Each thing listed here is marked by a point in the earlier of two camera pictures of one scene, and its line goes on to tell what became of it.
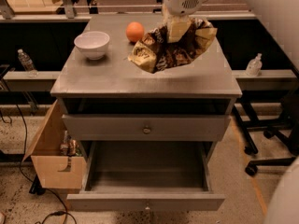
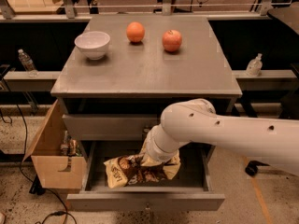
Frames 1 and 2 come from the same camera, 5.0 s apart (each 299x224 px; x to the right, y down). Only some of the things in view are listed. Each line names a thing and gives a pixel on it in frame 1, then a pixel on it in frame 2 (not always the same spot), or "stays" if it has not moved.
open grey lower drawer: [148, 175] stays
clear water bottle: [27, 63] stays
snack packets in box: [69, 147] stays
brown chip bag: [155, 51] -> [123, 171]
